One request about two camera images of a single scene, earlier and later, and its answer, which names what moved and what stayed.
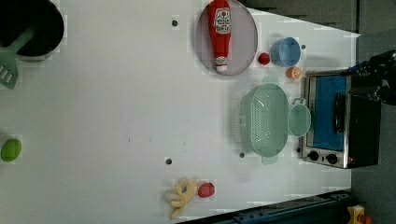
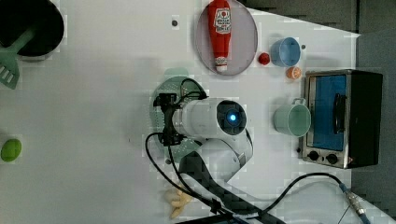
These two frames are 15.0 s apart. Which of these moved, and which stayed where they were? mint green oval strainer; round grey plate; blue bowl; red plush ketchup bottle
Moved: mint green oval strainer
Stayed: round grey plate; red plush ketchup bottle; blue bowl
